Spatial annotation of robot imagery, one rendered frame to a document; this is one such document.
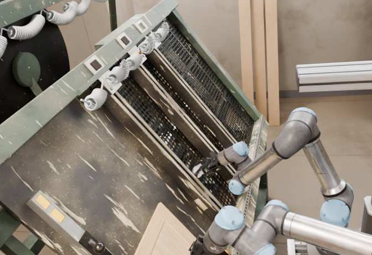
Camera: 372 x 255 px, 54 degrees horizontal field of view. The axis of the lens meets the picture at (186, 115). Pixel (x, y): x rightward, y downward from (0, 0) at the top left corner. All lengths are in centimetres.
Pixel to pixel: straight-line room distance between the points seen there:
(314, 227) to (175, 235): 80
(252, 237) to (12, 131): 85
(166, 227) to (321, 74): 102
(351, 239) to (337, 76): 44
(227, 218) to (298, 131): 59
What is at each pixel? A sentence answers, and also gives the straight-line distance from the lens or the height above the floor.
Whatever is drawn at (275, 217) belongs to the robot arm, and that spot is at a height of 162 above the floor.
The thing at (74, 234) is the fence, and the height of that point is 153.
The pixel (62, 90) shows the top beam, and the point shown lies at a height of 190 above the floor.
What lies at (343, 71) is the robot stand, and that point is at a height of 203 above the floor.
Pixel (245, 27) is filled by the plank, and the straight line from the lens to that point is 447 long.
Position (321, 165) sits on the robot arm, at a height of 141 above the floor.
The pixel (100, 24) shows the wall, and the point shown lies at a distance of 437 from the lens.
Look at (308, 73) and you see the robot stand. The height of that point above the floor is 203.
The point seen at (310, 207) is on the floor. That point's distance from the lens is 356.
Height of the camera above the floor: 246
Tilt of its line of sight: 29 degrees down
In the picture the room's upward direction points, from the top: 9 degrees counter-clockwise
